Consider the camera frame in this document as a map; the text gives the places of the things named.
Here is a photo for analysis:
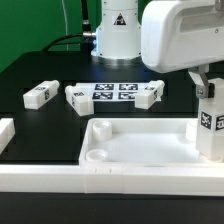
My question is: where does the white marker base plate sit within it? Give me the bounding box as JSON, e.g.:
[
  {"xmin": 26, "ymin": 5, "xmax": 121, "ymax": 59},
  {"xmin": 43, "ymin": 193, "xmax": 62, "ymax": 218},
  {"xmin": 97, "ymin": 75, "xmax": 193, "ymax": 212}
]
[{"xmin": 73, "ymin": 82, "xmax": 162, "ymax": 102}]

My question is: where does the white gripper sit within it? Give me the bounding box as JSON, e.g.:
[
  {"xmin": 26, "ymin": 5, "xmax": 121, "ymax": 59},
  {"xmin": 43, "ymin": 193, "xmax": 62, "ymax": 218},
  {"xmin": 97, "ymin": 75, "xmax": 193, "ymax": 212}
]
[{"xmin": 141, "ymin": 0, "xmax": 224, "ymax": 99}]

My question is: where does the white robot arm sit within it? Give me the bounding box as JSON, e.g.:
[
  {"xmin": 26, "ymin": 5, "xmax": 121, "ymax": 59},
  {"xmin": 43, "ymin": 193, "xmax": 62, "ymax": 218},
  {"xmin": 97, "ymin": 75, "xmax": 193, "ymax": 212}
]
[{"xmin": 92, "ymin": 0, "xmax": 224, "ymax": 99}]

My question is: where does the white desk top tray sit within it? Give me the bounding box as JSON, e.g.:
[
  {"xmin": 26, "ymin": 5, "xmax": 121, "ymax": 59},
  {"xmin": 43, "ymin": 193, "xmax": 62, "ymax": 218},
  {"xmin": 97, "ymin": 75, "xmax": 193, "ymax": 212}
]
[{"xmin": 79, "ymin": 118, "xmax": 224, "ymax": 167}]

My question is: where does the thin white cable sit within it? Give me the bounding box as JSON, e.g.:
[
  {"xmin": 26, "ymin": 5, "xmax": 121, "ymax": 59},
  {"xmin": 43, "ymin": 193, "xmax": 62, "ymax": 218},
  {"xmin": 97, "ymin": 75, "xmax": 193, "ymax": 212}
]
[{"xmin": 61, "ymin": 0, "xmax": 70, "ymax": 52}]

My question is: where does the white front obstacle bar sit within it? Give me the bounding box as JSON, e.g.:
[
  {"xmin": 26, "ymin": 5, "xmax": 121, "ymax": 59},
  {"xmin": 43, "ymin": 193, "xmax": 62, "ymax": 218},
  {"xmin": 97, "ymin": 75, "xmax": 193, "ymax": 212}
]
[{"xmin": 0, "ymin": 165, "xmax": 224, "ymax": 196}]

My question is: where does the black cable with connector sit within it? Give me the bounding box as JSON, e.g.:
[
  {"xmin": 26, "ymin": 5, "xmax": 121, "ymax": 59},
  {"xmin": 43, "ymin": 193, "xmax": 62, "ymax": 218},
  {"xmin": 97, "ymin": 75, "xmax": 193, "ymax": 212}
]
[{"xmin": 41, "ymin": 0, "xmax": 98, "ymax": 53}]

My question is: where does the white left obstacle block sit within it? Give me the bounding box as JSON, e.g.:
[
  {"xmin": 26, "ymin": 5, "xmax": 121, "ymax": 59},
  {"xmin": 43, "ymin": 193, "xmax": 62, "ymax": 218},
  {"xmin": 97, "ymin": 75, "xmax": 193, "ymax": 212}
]
[{"xmin": 0, "ymin": 118, "xmax": 15, "ymax": 154}]

